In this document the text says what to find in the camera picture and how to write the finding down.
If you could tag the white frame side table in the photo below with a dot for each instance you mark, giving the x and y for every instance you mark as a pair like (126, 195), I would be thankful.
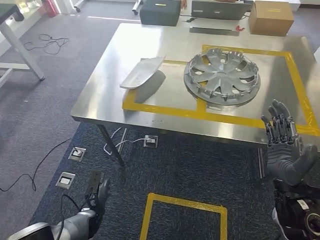
(15, 39)

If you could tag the steel floor socket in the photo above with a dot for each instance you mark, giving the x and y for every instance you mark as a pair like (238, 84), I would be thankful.
(77, 154)
(150, 141)
(65, 180)

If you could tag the dark grey fabric case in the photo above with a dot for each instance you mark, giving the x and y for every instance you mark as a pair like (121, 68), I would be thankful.
(160, 13)

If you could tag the grey laptop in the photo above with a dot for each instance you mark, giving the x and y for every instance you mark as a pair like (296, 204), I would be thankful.
(220, 10)

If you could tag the flat grey bar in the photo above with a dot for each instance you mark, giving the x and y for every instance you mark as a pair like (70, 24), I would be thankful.
(213, 31)

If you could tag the small red object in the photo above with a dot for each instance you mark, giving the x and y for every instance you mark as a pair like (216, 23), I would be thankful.
(240, 28)

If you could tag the red container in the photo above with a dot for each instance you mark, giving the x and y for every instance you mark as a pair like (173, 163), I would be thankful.
(49, 8)

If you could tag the yellow floor tape square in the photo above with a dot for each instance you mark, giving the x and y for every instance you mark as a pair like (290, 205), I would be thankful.
(147, 215)

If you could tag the black left wrist camera bracket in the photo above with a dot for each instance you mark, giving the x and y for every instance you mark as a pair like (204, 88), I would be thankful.
(93, 184)

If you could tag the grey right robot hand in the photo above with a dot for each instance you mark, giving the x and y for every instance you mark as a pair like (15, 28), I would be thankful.
(287, 159)

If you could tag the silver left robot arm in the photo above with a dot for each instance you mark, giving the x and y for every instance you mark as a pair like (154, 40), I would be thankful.
(72, 227)

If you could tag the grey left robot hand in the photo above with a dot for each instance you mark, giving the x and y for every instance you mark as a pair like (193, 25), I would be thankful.
(103, 198)

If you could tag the white plastic shell part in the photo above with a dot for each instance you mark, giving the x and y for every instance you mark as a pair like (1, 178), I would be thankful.
(141, 73)

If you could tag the steel workbench table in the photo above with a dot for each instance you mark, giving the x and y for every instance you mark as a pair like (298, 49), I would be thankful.
(140, 43)

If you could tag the grey wheel cover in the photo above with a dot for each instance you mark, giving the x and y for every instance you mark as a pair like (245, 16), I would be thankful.
(222, 78)

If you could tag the brown cardboard box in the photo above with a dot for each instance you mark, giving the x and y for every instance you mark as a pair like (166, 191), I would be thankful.
(271, 18)

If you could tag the person's hand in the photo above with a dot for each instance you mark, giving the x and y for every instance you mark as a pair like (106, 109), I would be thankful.
(183, 4)

